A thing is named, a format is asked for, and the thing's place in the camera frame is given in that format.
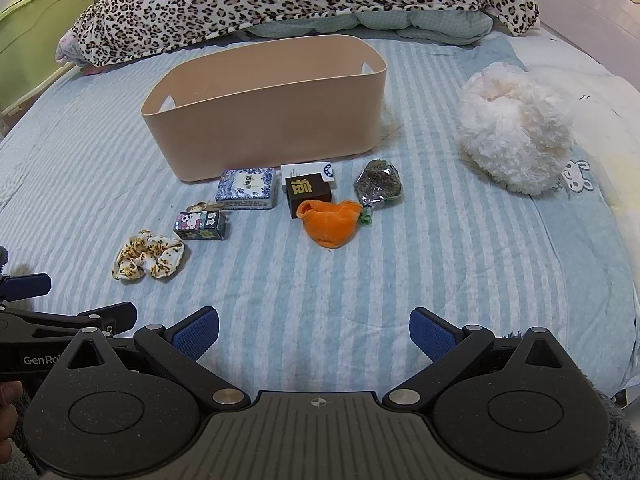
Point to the green wooden cabinet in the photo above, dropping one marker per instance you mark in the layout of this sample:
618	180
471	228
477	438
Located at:
30	30

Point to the blue striped bed sheet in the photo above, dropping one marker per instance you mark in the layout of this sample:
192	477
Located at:
318	297

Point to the clear bag of dried herbs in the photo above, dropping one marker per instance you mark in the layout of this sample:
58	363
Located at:
378	184

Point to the white fluffy plush toy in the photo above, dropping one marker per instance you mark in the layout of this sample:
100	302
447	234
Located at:
515	128

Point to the wooden doll hair clip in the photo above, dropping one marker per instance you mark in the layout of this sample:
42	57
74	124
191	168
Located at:
204	206

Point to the cartoon cat printed box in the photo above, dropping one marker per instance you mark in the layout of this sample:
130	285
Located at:
200	225

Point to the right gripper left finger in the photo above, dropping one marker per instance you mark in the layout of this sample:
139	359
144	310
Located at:
174	353

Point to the white box with blue emblem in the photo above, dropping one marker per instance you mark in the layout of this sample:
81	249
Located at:
323	169

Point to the orange plush carrot toy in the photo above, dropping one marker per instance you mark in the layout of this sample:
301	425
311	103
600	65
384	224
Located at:
327	224

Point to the yellow floral white scrunchie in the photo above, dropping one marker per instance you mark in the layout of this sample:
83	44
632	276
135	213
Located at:
147	253

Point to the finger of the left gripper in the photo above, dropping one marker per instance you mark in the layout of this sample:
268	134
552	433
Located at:
14	288

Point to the black box with gold character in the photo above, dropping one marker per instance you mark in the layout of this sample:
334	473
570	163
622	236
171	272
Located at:
306	187

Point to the green quilted comforter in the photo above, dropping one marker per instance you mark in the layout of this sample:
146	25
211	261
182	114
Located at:
459	28

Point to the person's left hand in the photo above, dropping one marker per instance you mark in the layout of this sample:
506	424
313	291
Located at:
9	393

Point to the beige plastic storage bin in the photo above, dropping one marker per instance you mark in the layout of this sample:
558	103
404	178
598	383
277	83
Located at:
267	104

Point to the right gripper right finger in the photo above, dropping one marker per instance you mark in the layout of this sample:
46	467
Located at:
452	351

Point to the blue white porcelain-pattern box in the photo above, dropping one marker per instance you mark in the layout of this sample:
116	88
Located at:
246	189

